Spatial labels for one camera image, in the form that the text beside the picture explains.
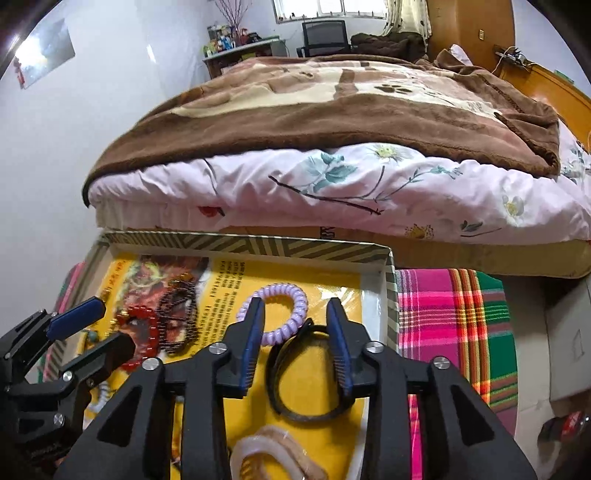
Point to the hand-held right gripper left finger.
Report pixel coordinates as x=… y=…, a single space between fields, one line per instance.
x=254 y=341

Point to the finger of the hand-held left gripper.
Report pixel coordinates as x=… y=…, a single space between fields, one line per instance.
x=76 y=318
x=106 y=353

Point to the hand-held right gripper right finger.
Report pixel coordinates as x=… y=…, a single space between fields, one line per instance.
x=339 y=347

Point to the shallow cardboard box yellow print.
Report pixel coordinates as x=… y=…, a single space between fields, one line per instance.
x=323 y=277

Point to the beige hair claw clip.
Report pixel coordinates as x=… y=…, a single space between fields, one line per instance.
x=277 y=438

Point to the plaid cloth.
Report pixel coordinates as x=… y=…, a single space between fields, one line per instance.
x=438 y=314

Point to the beige bed mattress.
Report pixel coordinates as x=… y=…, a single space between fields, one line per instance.
x=461 y=256

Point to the white floral quilt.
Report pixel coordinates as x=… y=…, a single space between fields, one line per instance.
x=254 y=184

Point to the bed with brown blanket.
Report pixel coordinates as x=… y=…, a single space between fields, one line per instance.
x=323 y=115

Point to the dark soda bottle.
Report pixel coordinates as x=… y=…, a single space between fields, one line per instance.
x=568 y=424

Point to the red hanging ornament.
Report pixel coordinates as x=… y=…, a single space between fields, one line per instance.
x=19 y=74

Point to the small desk shelf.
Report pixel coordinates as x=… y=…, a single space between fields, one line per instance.
x=231 y=57

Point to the group of bottles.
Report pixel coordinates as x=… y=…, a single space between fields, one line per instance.
x=226 y=41

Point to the dark heap of clothes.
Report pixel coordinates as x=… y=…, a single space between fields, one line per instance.
x=388 y=46

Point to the black office chair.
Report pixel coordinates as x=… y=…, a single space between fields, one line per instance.
x=323 y=32

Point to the white pillow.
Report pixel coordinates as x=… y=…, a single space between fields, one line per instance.
x=461 y=54

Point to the dried branches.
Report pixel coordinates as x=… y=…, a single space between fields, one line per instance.
x=233 y=14

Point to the wooden headboard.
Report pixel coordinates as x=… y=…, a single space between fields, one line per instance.
x=554 y=92

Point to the power strip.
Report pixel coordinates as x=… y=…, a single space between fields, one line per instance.
x=512 y=57

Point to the patterned curtain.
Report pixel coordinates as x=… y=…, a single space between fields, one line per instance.
x=411 y=16

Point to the window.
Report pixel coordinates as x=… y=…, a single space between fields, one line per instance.
x=323 y=7

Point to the wooden wardrobe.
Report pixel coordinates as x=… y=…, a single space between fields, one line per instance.
x=471 y=27

